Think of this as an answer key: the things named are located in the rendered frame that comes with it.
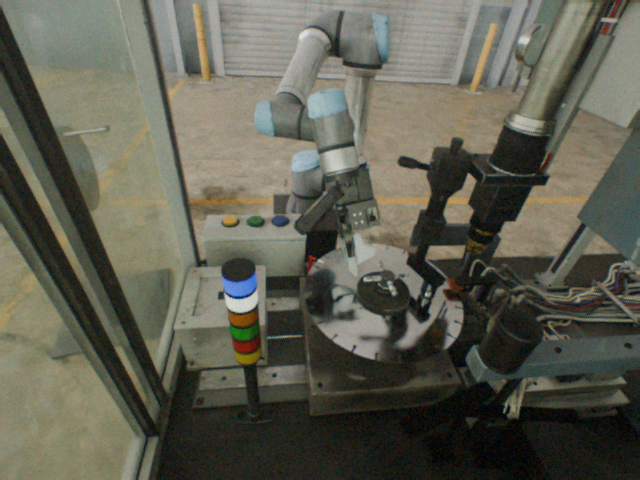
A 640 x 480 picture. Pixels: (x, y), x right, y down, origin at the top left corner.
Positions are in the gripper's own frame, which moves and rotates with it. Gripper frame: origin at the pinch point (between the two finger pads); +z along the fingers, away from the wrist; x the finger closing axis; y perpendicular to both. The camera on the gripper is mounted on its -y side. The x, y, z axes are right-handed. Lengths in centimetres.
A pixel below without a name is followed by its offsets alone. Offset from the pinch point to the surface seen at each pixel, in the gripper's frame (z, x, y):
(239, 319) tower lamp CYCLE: -3.4, -22.4, -19.7
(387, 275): 1.6, -3.8, 6.4
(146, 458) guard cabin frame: 20, -14, -44
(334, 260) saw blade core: -1.0, 8.1, -2.2
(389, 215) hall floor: 20, 195, 64
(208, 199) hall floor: -23, 211, -71
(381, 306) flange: 7.0, -5.3, 3.7
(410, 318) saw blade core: 10.2, -6.9, 8.6
